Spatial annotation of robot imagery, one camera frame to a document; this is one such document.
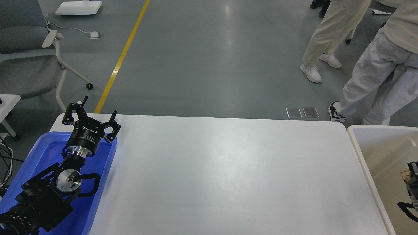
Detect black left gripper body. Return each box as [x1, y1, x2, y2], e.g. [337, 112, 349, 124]
[66, 119, 105, 157]

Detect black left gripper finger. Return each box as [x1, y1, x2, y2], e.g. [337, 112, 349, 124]
[62, 96, 89, 125]
[98, 110, 121, 143]

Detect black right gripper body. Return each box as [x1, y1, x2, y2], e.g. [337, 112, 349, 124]
[406, 175, 418, 201]

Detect brown paper ball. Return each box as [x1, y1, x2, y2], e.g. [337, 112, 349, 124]
[400, 167, 411, 184]

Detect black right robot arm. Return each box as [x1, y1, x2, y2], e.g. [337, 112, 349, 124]
[397, 162, 418, 222]

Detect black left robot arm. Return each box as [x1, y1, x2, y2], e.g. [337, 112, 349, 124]
[1, 96, 121, 235]

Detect white plastic bin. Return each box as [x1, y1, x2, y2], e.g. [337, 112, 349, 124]
[347, 125, 418, 235]

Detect blue plastic bin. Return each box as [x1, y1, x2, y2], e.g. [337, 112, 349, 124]
[0, 131, 118, 235]

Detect grey office chair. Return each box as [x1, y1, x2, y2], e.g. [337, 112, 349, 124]
[0, 0, 93, 111]

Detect white side table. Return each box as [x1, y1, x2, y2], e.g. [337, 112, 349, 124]
[0, 94, 21, 141]

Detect person in light grey trousers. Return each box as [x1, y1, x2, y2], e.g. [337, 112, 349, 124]
[328, 0, 418, 125]

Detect white flat floor base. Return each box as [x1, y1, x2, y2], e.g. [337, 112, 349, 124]
[54, 0, 103, 15]

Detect right metal floor plate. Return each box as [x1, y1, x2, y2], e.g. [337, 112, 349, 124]
[303, 107, 320, 118]

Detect metal floor plate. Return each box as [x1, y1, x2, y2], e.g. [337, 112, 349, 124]
[286, 107, 303, 119]
[303, 107, 320, 118]

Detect left metal floor plate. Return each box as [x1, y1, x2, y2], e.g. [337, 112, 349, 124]
[286, 107, 303, 119]

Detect person in beige trousers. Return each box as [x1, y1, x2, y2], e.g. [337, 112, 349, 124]
[300, 0, 371, 83]

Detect person in black shoes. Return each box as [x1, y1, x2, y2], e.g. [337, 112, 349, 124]
[309, 0, 330, 18]

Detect white power adapter with cable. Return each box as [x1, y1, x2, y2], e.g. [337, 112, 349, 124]
[46, 21, 101, 39]

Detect black cables at left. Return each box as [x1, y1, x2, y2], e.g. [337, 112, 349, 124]
[0, 133, 24, 196]

